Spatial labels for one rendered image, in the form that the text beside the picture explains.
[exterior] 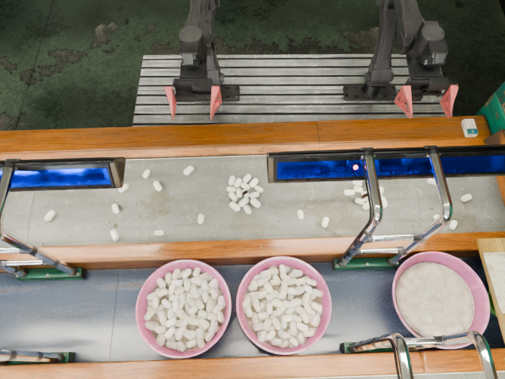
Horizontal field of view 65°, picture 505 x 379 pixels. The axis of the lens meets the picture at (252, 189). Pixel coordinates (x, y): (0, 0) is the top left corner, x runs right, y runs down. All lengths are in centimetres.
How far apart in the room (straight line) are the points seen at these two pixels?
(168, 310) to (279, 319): 32
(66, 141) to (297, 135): 78
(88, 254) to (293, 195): 65
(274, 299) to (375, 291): 32
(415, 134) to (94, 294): 116
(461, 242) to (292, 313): 55
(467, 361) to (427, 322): 13
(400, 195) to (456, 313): 38
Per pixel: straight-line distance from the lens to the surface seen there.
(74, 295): 136
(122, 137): 142
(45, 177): 104
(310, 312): 118
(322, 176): 95
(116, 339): 129
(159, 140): 137
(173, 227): 125
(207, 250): 119
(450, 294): 131
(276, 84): 160
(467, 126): 151
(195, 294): 119
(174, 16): 290
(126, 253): 124
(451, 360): 125
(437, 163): 97
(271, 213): 124
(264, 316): 116
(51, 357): 124
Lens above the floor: 190
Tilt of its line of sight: 66 degrees down
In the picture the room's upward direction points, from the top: 1 degrees counter-clockwise
